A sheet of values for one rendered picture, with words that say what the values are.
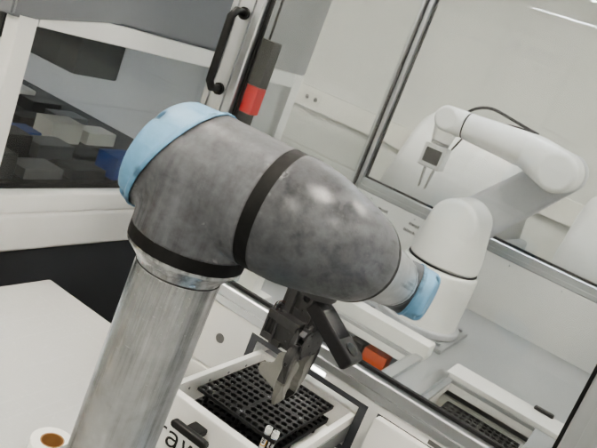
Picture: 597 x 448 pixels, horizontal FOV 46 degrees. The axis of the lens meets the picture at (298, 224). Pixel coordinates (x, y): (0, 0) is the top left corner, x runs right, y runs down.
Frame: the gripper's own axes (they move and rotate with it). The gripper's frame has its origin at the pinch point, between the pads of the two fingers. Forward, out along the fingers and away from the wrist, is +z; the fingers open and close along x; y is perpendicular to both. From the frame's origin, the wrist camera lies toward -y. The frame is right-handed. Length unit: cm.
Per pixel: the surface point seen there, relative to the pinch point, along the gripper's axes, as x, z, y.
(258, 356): -23.2, 8.9, 18.5
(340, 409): -24.6, 9.1, -2.1
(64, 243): -30, 17, 87
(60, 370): 3, 22, 46
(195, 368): -23.1, 19.8, 31.7
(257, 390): -9.7, 7.7, 9.7
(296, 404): -13.4, 7.6, 2.8
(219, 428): 10.7, 5.3, 4.0
